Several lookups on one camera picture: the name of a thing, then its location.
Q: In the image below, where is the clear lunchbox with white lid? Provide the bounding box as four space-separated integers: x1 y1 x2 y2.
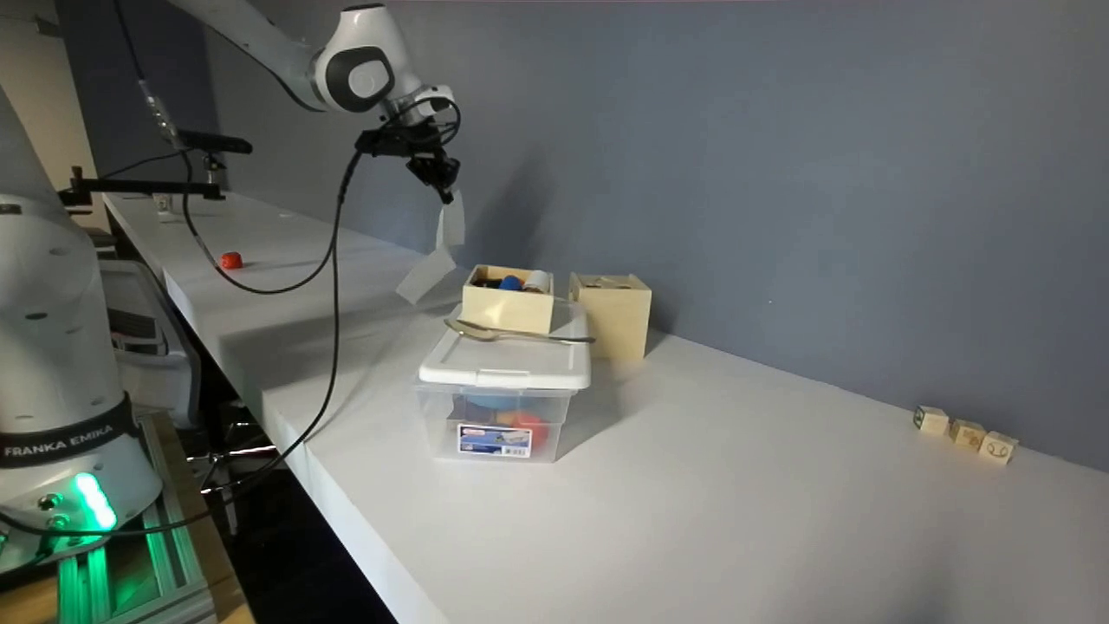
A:
412 313 598 468

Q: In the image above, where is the black camera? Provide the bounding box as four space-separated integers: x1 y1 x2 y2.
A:
174 128 257 158

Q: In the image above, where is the blue toy block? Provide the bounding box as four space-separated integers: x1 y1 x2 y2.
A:
482 270 542 296

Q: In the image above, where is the grey equipment box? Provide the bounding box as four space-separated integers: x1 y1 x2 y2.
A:
102 256 200 427

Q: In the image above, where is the black stand bar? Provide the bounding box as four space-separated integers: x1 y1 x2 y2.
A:
59 165 230 207

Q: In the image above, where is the wooden shape sorter cube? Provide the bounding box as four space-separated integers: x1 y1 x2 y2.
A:
564 270 655 363

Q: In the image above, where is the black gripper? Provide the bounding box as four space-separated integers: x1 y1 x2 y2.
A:
354 99 464 207

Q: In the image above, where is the small open wooden tray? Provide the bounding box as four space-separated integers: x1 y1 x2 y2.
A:
459 260 562 338

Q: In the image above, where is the aluminium base frame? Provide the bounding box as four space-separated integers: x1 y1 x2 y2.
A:
0 408 252 624

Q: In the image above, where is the small wooden letter block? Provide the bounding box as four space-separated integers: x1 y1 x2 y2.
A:
950 415 988 454
977 431 1022 472
914 401 955 439

